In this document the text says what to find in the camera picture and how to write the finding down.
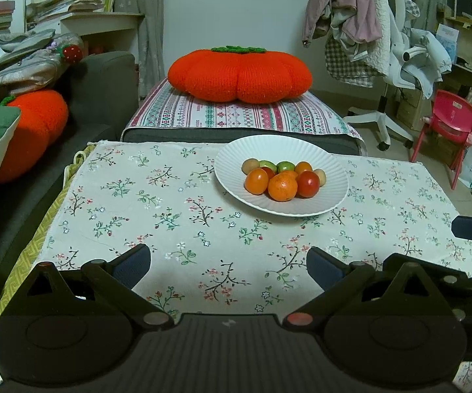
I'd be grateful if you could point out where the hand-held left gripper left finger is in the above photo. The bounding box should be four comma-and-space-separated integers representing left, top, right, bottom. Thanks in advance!
4, 243, 175, 332

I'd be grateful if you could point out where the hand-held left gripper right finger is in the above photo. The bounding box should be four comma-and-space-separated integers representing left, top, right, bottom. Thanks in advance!
282, 246, 455, 332

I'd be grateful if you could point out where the large red tomato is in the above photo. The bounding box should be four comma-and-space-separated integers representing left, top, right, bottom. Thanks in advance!
296, 170, 321, 199

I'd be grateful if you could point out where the mandarin orange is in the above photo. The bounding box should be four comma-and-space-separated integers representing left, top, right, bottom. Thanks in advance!
268, 173, 299, 202

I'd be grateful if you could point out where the large orange tomato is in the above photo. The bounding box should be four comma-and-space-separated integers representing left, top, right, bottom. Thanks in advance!
244, 168, 270, 196

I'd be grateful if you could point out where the white ribbed plate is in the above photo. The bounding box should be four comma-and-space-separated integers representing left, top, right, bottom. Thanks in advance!
214, 134, 349, 217

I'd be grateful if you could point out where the floral tablecloth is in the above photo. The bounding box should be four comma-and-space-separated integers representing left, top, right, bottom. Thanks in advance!
35, 139, 472, 389

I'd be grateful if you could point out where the red plastic chair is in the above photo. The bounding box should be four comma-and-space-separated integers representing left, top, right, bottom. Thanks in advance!
410, 89, 472, 191

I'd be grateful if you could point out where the white office chair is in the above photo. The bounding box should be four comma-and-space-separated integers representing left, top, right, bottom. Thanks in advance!
342, 0, 429, 151

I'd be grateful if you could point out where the small orange persimmon cushion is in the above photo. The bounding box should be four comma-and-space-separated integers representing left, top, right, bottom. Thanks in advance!
0, 89, 69, 184

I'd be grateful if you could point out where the pale blue jacket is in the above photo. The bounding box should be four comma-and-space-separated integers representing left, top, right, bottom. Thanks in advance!
400, 28, 453, 99

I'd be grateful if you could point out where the checked cloth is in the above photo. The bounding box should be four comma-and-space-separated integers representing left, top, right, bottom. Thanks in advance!
325, 35, 384, 88

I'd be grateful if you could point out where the large orange persimmon cushion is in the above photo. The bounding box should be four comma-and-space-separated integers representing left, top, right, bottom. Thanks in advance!
167, 45, 313, 104

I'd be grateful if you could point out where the white fleece jacket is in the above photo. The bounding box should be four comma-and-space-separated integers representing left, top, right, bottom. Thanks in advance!
367, 0, 408, 76

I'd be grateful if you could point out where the red strawberry charm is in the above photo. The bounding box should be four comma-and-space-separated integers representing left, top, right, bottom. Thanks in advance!
62, 44, 84, 64

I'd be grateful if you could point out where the silver bag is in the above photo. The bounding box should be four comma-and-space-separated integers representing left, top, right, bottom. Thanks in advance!
0, 28, 85, 95

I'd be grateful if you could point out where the white bookshelf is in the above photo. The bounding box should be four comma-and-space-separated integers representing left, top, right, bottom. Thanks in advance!
23, 0, 146, 54

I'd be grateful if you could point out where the pink garment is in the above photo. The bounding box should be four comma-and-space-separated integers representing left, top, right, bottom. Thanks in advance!
302, 0, 384, 46

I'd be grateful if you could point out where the grey curtain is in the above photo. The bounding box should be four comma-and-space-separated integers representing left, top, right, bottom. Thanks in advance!
109, 0, 165, 99

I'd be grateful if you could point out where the pile of magazines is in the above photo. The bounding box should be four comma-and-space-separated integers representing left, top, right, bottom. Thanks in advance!
27, 0, 116, 21

